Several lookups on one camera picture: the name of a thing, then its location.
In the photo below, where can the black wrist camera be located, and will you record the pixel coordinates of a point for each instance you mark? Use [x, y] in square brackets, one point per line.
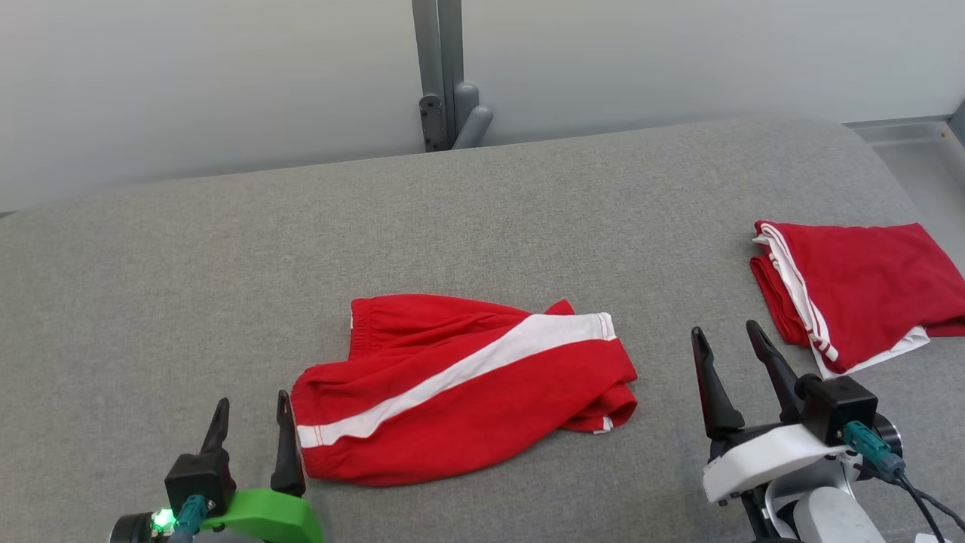
[197, 479]
[837, 407]

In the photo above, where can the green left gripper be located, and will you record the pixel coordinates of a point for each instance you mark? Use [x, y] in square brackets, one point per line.
[275, 516]

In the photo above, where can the grey metal partition post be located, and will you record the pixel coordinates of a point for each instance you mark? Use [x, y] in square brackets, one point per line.
[437, 45]

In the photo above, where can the red shorts with white stripe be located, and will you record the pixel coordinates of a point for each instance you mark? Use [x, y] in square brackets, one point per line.
[467, 407]

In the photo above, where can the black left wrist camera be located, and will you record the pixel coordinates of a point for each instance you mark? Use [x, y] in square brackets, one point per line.
[197, 479]

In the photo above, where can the red and white jersey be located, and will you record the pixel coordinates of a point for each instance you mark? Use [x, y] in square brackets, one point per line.
[874, 286]

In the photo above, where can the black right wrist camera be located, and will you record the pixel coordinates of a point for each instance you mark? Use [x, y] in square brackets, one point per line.
[837, 407]

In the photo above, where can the grey screw plate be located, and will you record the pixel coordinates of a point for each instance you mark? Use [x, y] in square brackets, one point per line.
[432, 121]

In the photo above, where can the grey fabric sofa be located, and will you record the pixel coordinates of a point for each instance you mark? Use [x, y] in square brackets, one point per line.
[226, 264]

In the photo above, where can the grey rounded post bracket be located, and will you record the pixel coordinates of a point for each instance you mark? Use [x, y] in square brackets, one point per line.
[471, 113]

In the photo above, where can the grey wall base rail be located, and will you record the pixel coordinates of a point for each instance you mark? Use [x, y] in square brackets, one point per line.
[905, 130]

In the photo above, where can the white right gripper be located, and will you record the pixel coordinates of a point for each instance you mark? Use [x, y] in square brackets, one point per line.
[769, 456]

